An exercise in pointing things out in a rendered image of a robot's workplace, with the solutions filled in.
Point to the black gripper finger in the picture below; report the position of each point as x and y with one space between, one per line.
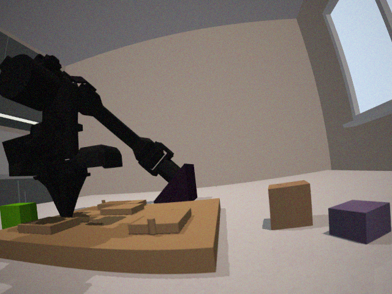
70 185
49 182

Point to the green block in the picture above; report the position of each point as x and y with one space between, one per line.
17 213

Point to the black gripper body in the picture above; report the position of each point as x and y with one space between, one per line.
79 159

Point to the tan puzzle board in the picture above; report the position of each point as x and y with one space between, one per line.
123 237

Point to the brown block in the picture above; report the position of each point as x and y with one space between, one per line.
290 205

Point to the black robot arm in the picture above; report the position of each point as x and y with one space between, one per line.
40 84

